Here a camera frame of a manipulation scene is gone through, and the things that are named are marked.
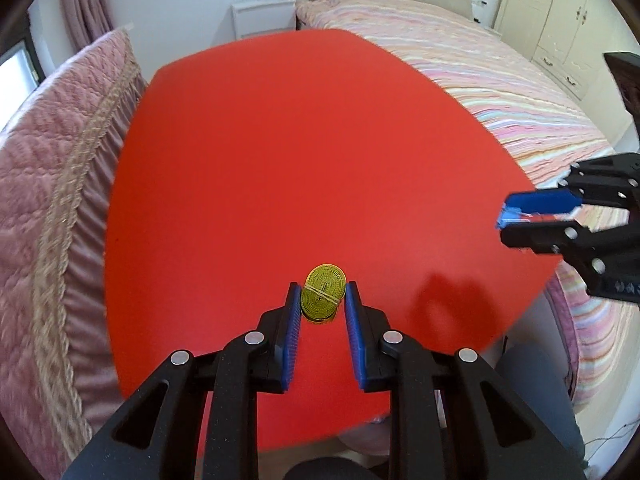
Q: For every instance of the white nightstand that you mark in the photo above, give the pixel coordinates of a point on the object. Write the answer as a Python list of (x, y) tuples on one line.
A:
[(262, 17)]

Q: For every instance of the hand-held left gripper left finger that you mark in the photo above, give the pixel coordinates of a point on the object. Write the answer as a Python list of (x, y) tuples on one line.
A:
[(293, 330)]

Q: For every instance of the cream wardrobe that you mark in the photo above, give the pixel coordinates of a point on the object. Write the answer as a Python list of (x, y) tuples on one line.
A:
[(550, 10)]

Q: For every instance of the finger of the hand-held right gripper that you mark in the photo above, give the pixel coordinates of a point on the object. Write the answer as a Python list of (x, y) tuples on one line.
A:
[(545, 200), (570, 240)]

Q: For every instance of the window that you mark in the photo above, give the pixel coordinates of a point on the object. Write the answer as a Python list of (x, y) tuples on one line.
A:
[(17, 65)]

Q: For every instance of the sofa with pink quilted cover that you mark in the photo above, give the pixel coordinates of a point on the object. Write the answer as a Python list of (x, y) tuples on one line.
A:
[(50, 185)]

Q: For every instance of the pink curtain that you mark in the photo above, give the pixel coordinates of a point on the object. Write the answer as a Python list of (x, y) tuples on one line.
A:
[(82, 0)]

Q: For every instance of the red table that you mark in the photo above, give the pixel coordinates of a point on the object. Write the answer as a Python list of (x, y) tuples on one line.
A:
[(300, 160)]

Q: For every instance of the person's left leg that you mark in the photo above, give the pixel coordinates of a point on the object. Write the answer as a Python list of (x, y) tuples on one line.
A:
[(340, 467)]

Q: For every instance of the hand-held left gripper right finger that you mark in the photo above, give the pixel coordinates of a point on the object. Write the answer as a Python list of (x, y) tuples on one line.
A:
[(354, 330)]

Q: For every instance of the pink waste bin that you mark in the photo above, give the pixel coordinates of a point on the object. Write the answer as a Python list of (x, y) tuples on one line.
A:
[(367, 437)]

